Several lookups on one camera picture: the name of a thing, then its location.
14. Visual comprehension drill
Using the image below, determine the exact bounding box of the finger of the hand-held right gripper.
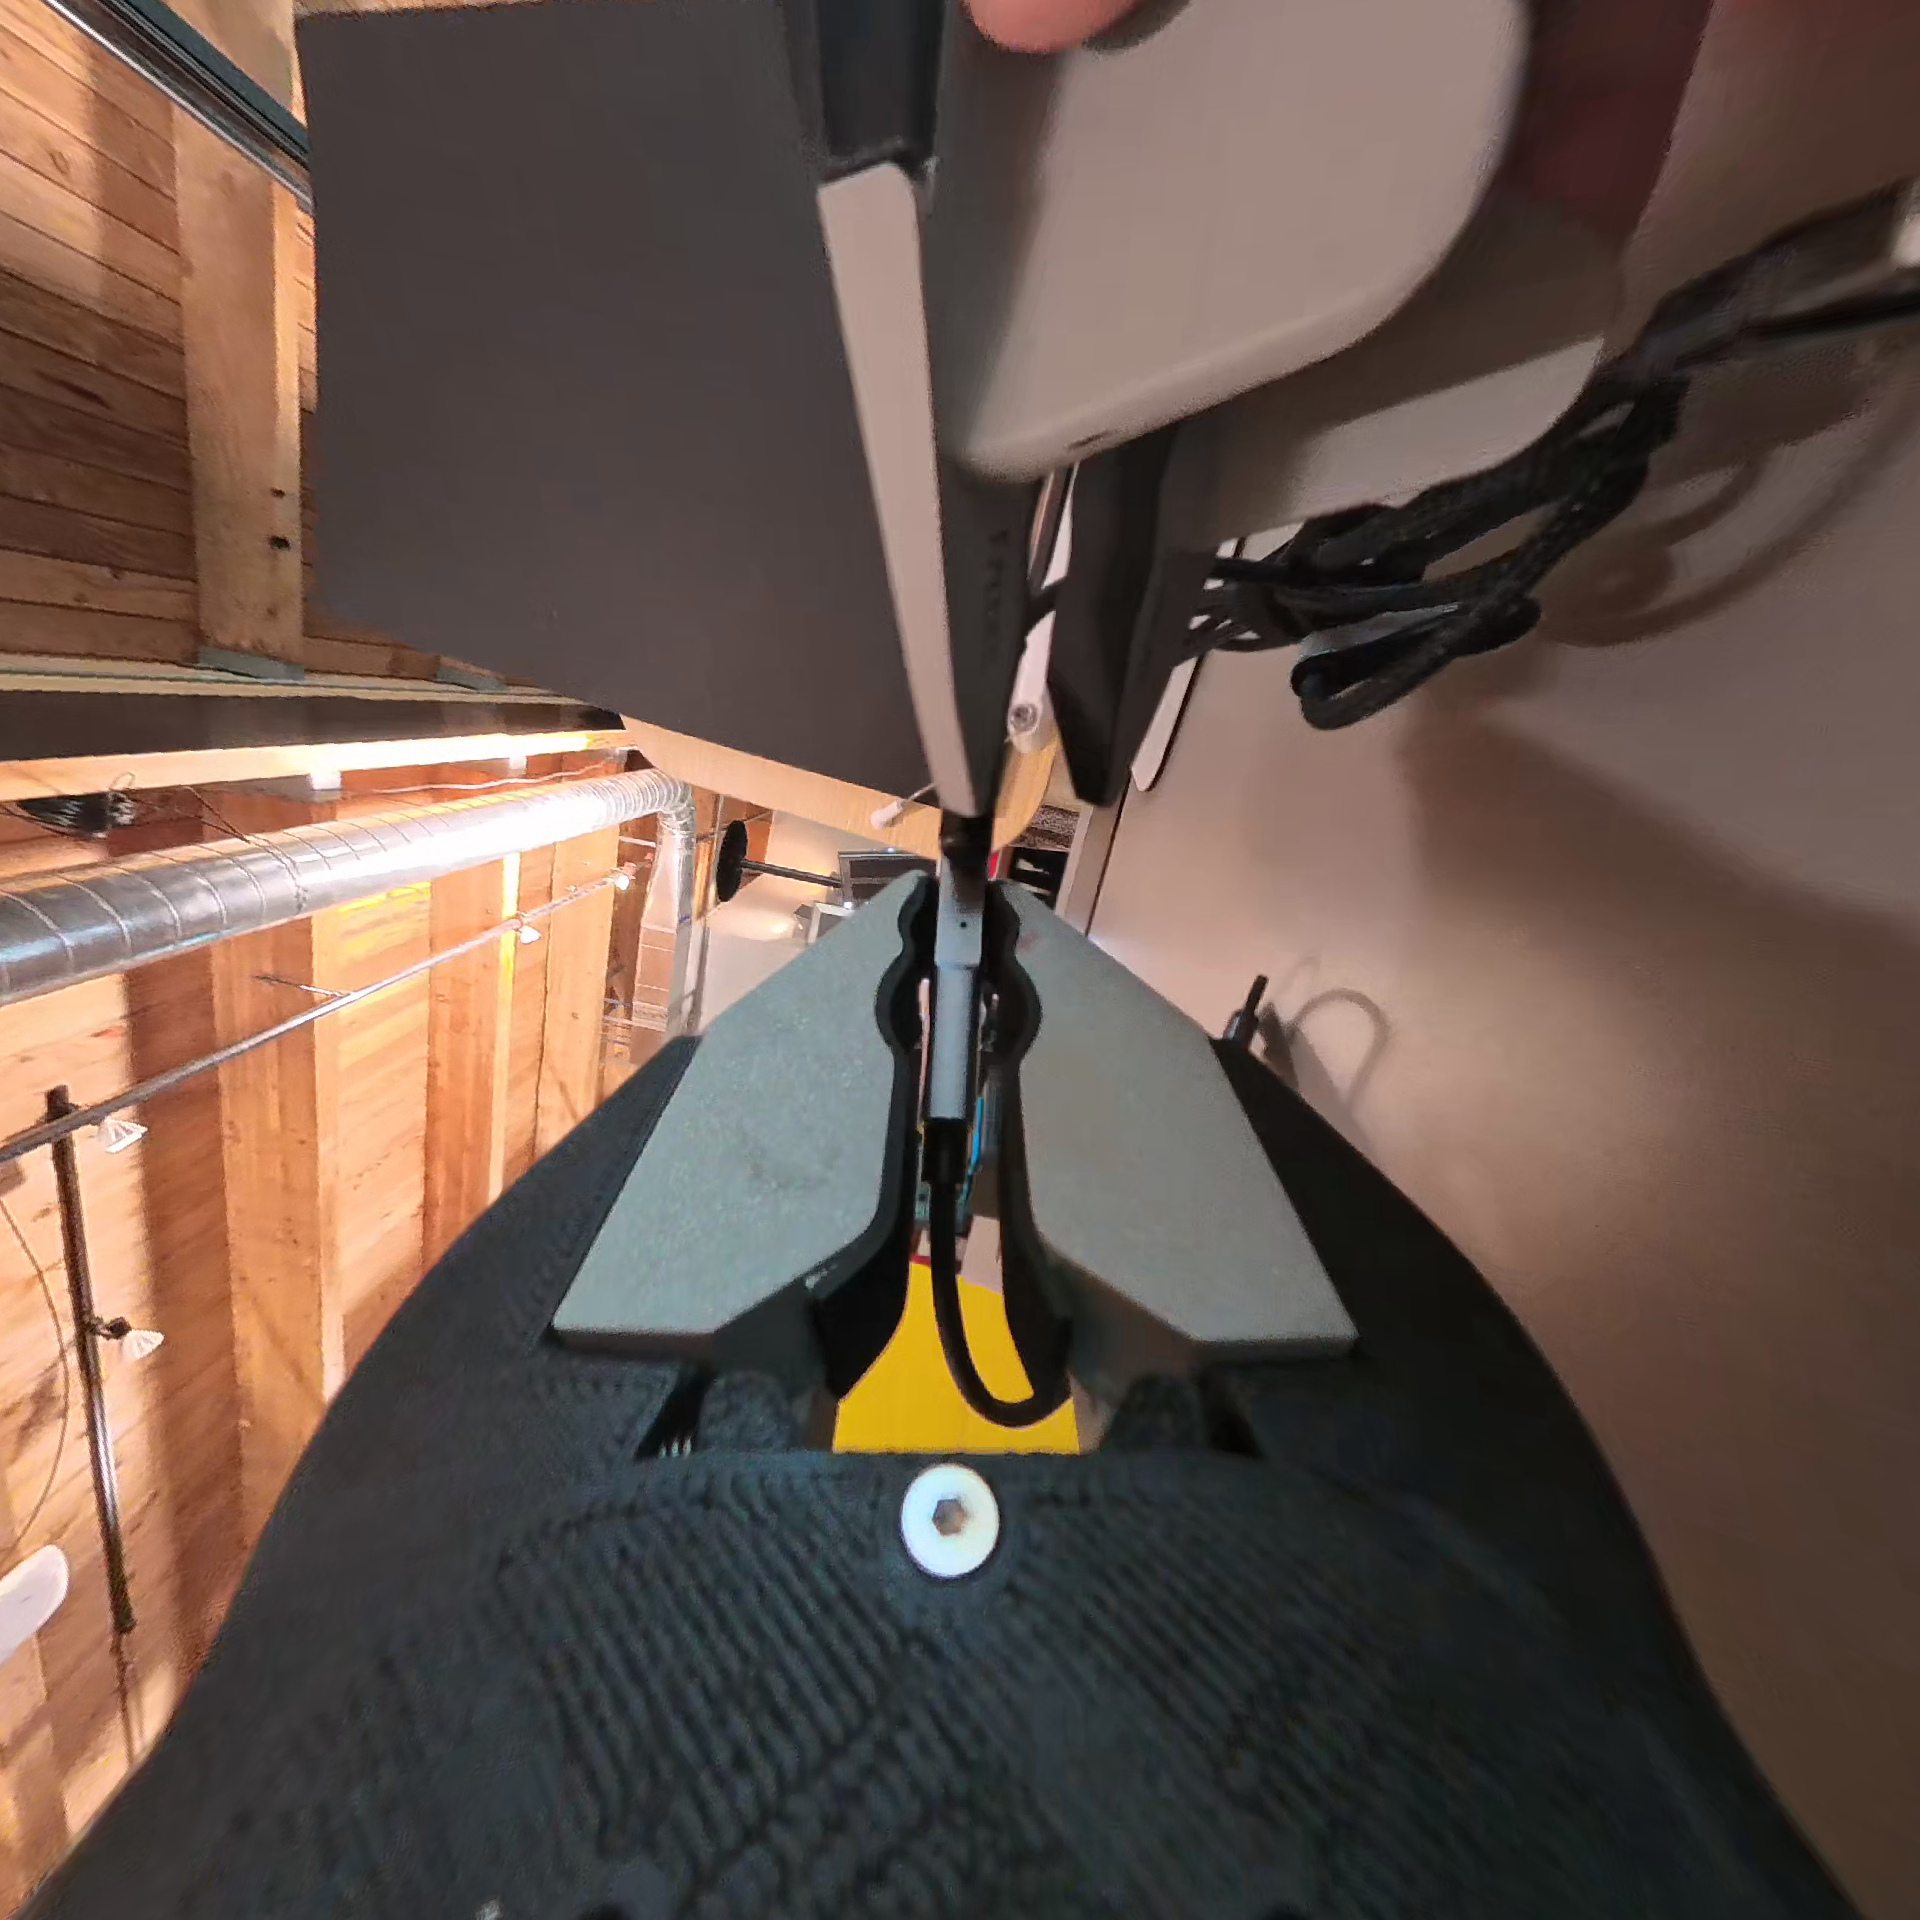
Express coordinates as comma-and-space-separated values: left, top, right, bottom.
1181, 245, 1616, 553
815, 0, 1536, 819

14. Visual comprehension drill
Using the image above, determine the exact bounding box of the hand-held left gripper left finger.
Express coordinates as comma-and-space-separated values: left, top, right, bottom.
550, 870, 928, 1394

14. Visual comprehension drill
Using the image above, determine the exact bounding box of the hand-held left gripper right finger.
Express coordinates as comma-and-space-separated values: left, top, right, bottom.
983, 883, 1362, 1374

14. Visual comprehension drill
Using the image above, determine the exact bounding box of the black cable bundle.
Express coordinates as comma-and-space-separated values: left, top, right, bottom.
1183, 225, 1920, 734

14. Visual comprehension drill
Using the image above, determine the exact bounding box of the yellow plastic bin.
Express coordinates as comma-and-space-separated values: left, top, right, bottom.
831, 1259, 1081, 1453

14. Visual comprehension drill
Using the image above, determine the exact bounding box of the person's right hand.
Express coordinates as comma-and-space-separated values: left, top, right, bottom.
960, 0, 1719, 233

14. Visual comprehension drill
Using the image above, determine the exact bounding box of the wood-framed black board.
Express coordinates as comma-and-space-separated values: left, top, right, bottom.
292, 0, 1081, 842

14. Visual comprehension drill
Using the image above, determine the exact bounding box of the silver ventilation duct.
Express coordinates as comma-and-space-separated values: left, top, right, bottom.
0, 772, 700, 1007

